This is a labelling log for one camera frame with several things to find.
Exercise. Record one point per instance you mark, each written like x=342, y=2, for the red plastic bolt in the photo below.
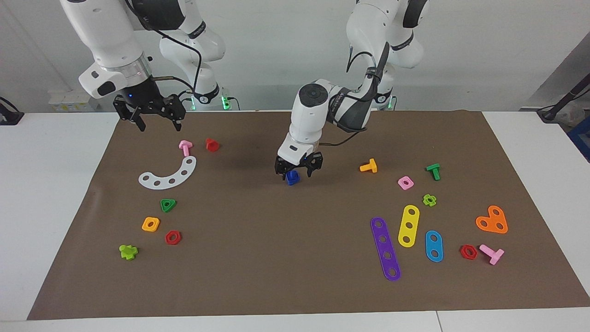
x=212, y=145

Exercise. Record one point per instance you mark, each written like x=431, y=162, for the green triangle nut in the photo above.
x=171, y=203

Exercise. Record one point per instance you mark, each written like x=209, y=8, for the yellow three-hole plate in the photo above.
x=410, y=219

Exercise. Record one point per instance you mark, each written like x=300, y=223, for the orange heart plate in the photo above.
x=492, y=221

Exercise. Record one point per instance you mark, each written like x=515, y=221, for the purple four-hole plate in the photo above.
x=385, y=247

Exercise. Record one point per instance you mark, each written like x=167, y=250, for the white background box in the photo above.
x=69, y=100

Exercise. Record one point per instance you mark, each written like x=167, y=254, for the pink square nut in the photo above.
x=410, y=186

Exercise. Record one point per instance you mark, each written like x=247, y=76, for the lime green cross bolt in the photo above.
x=128, y=251

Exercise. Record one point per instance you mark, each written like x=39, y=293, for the pink plastic bolt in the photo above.
x=185, y=147
x=493, y=253

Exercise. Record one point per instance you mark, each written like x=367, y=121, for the black stand pole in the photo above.
x=564, y=99

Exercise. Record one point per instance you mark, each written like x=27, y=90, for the green plastic bolt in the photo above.
x=433, y=171

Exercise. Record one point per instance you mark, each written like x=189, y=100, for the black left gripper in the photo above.
x=299, y=161

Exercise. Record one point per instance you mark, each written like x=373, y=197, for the orange square nut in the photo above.
x=145, y=225

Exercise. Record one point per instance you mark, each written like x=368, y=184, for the red hexagon nut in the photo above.
x=167, y=239
x=463, y=252

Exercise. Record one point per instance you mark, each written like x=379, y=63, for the white curved hole plate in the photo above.
x=164, y=184

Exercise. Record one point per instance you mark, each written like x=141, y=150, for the blue crate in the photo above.
x=581, y=138

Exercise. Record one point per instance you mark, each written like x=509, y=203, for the brown table mat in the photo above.
x=295, y=258

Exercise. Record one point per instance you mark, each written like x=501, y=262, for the blue two-hole plate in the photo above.
x=433, y=246

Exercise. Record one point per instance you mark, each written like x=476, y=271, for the blue square nut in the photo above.
x=293, y=176

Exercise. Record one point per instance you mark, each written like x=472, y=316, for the orange plastic bolt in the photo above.
x=372, y=166

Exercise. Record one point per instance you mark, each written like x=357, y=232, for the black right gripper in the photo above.
x=150, y=102

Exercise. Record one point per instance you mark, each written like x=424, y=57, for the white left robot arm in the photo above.
x=309, y=120

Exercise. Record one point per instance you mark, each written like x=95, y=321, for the lime green flower nut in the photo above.
x=425, y=200

